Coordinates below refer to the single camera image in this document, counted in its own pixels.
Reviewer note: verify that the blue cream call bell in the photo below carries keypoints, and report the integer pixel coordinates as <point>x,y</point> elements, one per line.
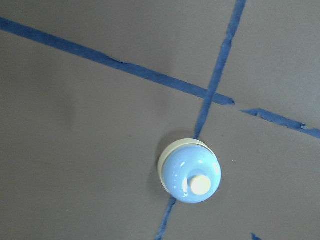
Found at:
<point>189,171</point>

